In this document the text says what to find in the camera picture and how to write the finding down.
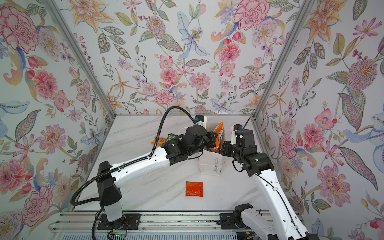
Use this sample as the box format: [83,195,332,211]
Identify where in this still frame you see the orange snack pack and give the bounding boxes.
[212,122,225,153]

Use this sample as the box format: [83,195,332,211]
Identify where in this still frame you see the right aluminium frame post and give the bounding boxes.
[253,0,314,119]

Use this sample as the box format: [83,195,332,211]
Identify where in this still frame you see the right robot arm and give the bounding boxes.
[221,141,319,240]

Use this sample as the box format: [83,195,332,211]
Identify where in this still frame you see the aluminium frame post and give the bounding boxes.
[41,0,117,118]
[253,0,314,119]

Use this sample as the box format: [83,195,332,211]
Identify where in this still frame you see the left black corrugated cable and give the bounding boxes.
[70,105,196,207]

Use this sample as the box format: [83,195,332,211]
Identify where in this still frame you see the green snack pack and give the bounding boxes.
[167,134,180,141]

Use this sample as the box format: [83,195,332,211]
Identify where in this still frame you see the left aluminium frame post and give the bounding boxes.
[41,0,117,118]

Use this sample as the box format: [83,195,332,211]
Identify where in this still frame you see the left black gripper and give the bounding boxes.
[187,130,220,156]

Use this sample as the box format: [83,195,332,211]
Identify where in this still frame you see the red small snack packet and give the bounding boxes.
[186,182,204,198]

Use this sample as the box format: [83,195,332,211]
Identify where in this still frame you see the orange small candy packet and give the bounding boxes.
[151,137,167,147]

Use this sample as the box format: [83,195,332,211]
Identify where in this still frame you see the white paper gift bag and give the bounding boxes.
[172,121,238,177]

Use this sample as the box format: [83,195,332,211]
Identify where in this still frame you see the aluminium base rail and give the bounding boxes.
[49,211,253,233]

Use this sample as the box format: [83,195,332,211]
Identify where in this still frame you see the right thin black cable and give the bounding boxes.
[231,116,307,240]

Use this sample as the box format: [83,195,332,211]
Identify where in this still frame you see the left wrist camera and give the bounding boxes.
[195,115,208,128]

